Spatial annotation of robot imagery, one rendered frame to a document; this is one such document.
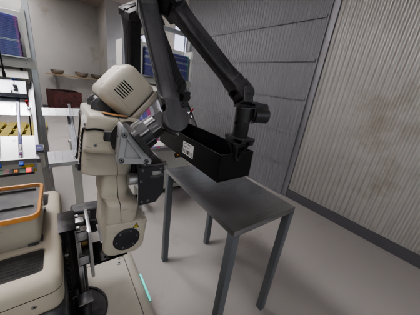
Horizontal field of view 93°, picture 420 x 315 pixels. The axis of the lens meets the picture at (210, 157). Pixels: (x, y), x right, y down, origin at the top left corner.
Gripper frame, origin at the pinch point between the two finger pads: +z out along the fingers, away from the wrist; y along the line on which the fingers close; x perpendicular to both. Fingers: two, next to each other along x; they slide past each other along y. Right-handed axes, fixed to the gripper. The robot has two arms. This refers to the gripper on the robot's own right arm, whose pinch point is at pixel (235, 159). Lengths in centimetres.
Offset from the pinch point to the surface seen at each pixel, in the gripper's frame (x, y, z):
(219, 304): 2, -6, 74
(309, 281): -92, -12, 112
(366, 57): -204, 42, -69
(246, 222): -8.8, -4.1, 30.5
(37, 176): 78, 156, 63
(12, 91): 82, 160, -6
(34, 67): 68, 172, -25
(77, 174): 49, 131, 55
